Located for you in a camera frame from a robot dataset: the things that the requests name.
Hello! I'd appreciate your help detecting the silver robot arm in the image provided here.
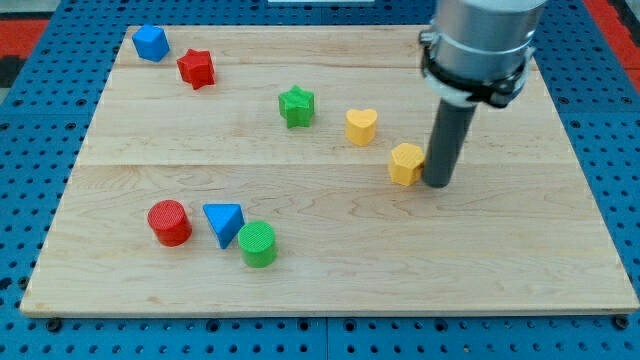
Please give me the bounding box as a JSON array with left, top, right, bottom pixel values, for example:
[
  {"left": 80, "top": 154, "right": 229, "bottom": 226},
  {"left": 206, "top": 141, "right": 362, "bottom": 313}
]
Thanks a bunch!
[{"left": 421, "top": 0, "right": 546, "bottom": 91}]

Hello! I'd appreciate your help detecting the yellow heart block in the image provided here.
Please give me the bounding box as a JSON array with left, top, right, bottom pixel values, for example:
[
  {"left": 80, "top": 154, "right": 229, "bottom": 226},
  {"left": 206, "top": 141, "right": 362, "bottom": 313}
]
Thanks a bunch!
[{"left": 344, "top": 109, "right": 378, "bottom": 146}]

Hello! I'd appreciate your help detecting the green star block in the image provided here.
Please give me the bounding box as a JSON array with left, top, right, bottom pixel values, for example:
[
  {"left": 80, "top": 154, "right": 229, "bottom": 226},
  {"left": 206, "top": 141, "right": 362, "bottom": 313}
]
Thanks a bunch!
[{"left": 278, "top": 85, "right": 315, "bottom": 128}]

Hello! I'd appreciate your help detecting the red star block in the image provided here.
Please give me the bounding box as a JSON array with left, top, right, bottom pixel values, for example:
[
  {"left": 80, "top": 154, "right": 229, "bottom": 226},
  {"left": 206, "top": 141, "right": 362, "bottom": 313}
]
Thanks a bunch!
[{"left": 176, "top": 49, "right": 216, "bottom": 90}]

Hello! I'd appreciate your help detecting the green cylinder block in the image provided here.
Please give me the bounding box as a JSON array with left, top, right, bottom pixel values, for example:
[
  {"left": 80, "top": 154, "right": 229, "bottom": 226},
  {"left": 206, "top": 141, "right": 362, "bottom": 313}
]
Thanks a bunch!
[{"left": 238, "top": 221, "right": 277, "bottom": 268}]

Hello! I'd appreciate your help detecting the wooden board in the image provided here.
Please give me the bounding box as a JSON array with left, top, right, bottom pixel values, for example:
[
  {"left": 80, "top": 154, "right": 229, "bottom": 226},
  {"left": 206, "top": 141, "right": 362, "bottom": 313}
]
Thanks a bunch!
[{"left": 21, "top": 26, "right": 639, "bottom": 318}]

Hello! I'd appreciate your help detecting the yellow hexagon block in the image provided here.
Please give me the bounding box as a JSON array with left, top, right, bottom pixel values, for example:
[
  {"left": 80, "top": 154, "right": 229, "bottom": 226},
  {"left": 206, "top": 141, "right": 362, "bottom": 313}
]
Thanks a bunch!
[{"left": 388, "top": 143, "right": 424, "bottom": 186}]

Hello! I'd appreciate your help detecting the blue triangle block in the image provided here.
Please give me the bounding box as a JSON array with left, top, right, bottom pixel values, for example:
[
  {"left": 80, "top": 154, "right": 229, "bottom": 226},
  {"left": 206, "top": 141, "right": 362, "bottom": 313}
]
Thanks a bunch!
[{"left": 202, "top": 203, "right": 245, "bottom": 249}]

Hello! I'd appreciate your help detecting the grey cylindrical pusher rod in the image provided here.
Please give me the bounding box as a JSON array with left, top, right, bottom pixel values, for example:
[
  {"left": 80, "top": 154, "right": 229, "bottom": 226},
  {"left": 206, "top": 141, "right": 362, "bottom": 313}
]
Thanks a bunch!
[{"left": 422, "top": 100, "right": 476, "bottom": 188}]

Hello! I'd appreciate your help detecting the red cylinder block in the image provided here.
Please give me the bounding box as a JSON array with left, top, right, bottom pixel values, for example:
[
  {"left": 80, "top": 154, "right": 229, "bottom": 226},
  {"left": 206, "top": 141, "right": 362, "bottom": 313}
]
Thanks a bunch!
[{"left": 147, "top": 199, "right": 192, "bottom": 247}]

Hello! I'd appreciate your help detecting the blue cube block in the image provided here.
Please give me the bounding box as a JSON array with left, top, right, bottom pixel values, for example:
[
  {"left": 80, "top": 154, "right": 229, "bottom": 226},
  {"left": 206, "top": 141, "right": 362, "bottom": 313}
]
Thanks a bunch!
[{"left": 132, "top": 24, "right": 170, "bottom": 62}]

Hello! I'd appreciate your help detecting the black clamp ring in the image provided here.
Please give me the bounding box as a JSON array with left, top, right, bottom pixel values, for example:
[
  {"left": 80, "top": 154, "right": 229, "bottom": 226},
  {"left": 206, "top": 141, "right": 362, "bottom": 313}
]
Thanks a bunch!
[{"left": 418, "top": 28, "right": 536, "bottom": 110}]

